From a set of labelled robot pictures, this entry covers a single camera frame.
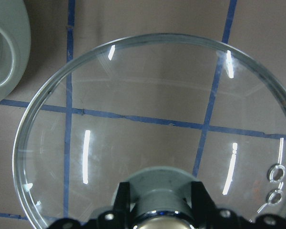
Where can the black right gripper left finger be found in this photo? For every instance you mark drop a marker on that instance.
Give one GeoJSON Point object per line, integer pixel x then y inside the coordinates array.
{"type": "Point", "coordinates": [119, 215]}

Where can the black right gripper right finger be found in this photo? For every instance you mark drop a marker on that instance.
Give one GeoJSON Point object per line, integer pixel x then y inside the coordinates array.
{"type": "Point", "coordinates": [205, 212]}

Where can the glass pot lid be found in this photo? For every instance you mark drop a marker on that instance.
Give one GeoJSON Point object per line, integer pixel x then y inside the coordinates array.
{"type": "Point", "coordinates": [156, 100]}

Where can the pale green cooking pot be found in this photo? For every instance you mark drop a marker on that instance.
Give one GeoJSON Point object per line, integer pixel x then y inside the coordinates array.
{"type": "Point", "coordinates": [15, 44]}

